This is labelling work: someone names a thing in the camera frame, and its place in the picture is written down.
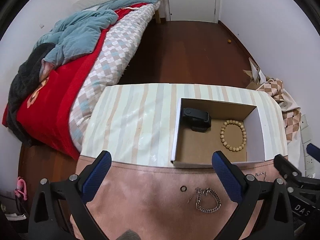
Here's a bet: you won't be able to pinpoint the thick silver chain bracelet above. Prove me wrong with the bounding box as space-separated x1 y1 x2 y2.
187 187 222 215

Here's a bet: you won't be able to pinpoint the wooden bead bracelet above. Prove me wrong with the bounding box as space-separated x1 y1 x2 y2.
220 119 247 152

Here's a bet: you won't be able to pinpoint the black smart band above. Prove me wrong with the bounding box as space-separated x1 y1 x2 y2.
182 108 212 133

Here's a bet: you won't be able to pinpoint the white power strip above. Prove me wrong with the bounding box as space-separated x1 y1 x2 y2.
300 114 316 178

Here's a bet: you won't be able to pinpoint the brown checkered cloth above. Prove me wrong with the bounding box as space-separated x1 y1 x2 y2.
257 79 302 142

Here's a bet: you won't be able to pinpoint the pink slipper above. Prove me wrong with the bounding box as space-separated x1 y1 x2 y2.
14 177 27 201

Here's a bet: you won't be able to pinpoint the white cardboard box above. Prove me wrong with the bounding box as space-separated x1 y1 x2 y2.
171 98 265 168

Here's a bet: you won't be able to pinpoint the pink and striped table cloth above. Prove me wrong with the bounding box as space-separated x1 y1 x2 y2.
77 83 287 239

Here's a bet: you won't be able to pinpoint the torn cardboard pieces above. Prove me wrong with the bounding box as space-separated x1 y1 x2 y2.
243 57 267 90

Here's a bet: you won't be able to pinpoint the red blanket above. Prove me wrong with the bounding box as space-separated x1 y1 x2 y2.
2 3 147 159

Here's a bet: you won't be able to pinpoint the black fuzzy blanket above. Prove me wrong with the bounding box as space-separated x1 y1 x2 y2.
6 43 55 146

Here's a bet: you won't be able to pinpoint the blue quilted comforter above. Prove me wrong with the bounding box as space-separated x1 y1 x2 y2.
35 0 159 68

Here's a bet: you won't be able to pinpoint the white door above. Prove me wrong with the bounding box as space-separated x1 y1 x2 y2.
166 0 221 23

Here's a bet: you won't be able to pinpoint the checkered bed sheet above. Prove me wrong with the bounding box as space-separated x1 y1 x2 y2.
69 1 161 152

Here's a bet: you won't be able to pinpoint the thin silver flower necklace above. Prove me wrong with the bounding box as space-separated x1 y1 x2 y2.
253 171 267 183

